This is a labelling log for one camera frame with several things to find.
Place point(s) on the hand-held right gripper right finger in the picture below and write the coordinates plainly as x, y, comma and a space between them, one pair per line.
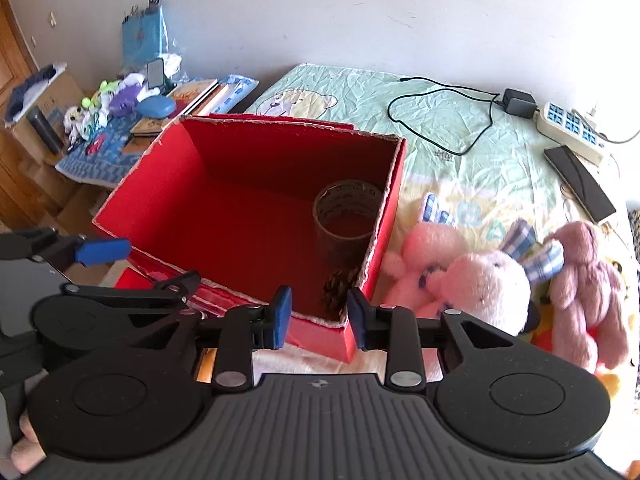
357, 320

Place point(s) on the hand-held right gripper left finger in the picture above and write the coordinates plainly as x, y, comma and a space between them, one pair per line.
280, 317

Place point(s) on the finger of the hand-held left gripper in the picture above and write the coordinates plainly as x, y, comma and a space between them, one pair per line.
102, 252
160, 287

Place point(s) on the red cardboard box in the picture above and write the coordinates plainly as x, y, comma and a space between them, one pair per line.
240, 195

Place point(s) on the person's left hand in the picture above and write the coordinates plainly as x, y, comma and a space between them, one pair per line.
26, 452

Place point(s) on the pine cone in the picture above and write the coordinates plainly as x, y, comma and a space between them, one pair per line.
337, 292

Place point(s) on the blue patterned cloth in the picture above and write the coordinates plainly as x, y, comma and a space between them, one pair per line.
95, 162

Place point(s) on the pink plush rabbit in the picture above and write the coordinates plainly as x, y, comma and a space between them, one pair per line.
480, 285

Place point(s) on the brown book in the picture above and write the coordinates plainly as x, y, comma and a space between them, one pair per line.
150, 126

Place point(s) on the black bottle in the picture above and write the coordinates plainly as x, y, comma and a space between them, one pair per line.
45, 130

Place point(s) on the small green white plush toys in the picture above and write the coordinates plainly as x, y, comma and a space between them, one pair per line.
82, 117

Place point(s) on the purple toy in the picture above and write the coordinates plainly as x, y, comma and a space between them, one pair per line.
125, 101

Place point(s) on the blue oval case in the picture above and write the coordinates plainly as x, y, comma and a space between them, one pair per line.
156, 106

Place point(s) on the brown cardboard box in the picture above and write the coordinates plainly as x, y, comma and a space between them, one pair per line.
65, 95

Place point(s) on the white and blue cloth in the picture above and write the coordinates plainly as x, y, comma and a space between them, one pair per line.
32, 87

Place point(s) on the pink edged book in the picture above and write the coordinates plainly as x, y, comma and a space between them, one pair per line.
212, 101

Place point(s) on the phone on stand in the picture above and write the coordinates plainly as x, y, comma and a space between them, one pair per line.
156, 72

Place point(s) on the white plastic bag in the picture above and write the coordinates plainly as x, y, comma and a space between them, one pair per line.
172, 64

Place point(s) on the wooden door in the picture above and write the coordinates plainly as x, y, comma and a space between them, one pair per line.
14, 60

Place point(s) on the blue patterned packet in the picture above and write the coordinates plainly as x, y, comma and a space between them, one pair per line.
237, 85

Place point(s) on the blue gift bag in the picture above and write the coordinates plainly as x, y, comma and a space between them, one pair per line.
142, 35

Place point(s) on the mauve plush bear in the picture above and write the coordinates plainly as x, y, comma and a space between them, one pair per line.
590, 280

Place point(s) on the black phone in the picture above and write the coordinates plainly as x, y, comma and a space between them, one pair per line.
580, 182

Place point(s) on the black power adapter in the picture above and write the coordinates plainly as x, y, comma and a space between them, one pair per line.
520, 103

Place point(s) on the white power strip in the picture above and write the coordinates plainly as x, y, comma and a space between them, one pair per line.
570, 127

